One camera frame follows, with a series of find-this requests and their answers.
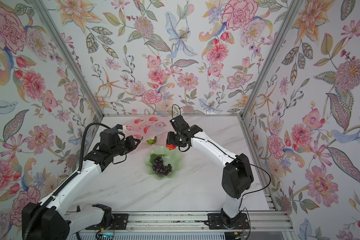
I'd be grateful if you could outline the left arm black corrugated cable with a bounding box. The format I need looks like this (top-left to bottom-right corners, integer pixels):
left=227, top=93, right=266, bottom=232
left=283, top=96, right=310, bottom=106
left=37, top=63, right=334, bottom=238
left=22, top=122, right=112, bottom=240

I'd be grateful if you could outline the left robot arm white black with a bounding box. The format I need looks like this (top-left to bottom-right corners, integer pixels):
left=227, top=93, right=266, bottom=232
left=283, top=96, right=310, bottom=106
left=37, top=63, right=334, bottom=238
left=22, top=129, right=141, bottom=240

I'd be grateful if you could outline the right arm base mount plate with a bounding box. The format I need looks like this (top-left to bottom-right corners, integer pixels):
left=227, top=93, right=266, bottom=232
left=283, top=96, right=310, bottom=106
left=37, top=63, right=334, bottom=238
left=205, top=213, right=250, bottom=230

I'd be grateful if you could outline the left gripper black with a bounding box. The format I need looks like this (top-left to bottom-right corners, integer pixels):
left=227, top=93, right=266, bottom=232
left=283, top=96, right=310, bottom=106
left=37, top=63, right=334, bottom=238
left=110, top=135, right=143, bottom=158

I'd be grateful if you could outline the red strawberry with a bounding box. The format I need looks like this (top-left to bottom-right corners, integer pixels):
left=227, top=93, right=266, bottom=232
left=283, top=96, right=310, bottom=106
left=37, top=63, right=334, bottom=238
left=166, top=144, right=177, bottom=151

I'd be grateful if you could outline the left aluminium corner post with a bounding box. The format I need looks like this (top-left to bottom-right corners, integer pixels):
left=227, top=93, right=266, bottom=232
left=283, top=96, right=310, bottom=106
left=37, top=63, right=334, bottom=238
left=30, top=0, right=105, bottom=120

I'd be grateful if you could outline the aluminium corner post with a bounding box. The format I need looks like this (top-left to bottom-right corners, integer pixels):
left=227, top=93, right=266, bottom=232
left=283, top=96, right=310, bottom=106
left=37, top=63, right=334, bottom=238
left=30, top=0, right=105, bottom=120
left=241, top=0, right=304, bottom=118

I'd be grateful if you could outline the light green fruit plate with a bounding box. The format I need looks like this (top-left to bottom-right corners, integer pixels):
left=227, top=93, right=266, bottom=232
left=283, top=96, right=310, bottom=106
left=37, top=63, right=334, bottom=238
left=144, top=147, right=183, bottom=181

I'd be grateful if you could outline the right aluminium corner post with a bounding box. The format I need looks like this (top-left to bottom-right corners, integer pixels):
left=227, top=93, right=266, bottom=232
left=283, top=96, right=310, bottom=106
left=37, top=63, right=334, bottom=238
left=241, top=0, right=304, bottom=118

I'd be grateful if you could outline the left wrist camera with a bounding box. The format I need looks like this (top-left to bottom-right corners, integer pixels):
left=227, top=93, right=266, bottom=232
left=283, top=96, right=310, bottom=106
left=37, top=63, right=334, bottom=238
left=113, top=124, right=127, bottom=134

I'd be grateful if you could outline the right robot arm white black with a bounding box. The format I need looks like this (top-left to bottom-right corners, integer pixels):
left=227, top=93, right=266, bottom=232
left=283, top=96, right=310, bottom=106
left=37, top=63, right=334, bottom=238
left=167, top=115, right=254, bottom=229

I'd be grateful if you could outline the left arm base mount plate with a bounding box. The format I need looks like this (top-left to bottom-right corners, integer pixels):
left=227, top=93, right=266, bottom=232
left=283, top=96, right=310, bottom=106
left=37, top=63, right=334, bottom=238
left=102, top=214, right=129, bottom=231

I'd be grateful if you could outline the dark purple grape bunch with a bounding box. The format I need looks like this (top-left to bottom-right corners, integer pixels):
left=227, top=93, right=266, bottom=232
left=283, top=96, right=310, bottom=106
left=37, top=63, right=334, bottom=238
left=152, top=156, right=172, bottom=176

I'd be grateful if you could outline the pink plastic bag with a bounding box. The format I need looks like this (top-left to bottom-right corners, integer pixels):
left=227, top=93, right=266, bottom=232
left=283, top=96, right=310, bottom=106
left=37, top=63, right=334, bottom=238
left=123, top=115, right=173, bottom=155

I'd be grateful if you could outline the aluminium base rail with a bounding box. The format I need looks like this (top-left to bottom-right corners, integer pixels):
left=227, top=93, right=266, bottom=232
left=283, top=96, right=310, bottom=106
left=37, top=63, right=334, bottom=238
left=59, top=210, right=295, bottom=233

